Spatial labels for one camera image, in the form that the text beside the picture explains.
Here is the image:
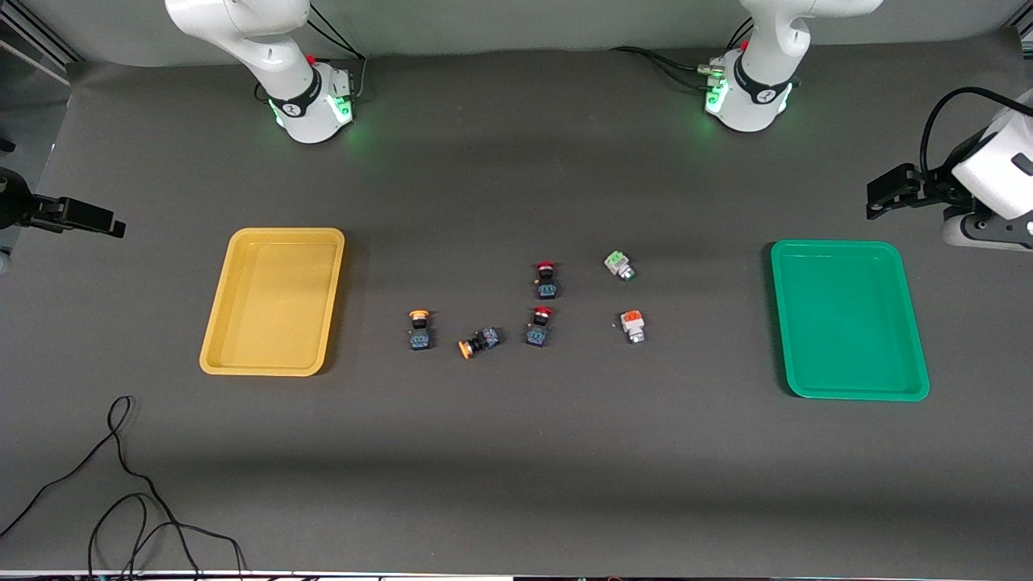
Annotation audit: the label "green plastic tray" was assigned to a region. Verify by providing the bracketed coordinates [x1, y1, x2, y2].
[770, 240, 931, 402]

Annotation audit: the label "yellow plastic tray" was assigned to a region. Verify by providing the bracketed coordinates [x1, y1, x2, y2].
[199, 228, 345, 378]

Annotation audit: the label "dark grey table cloth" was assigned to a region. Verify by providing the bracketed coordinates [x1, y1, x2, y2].
[0, 36, 1033, 578]

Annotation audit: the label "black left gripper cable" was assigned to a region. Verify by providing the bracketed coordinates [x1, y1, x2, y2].
[920, 86, 1019, 182]

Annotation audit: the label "aluminium frame rails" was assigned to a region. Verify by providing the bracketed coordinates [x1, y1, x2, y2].
[0, 0, 86, 86]

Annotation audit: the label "thin black loose cable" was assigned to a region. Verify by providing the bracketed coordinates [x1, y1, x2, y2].
[0, 395, 247, 581]

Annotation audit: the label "black left arm base cables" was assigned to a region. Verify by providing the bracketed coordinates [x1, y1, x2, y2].
[611, 16, 755, 91]

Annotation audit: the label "black arm base cables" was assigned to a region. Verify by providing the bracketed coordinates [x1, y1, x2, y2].
[303, 4, 368, 102]
[611, 16, 755, 91]

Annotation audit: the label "black right arm base cables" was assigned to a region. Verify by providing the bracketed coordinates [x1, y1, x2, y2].
[303, 4, 368, 102]

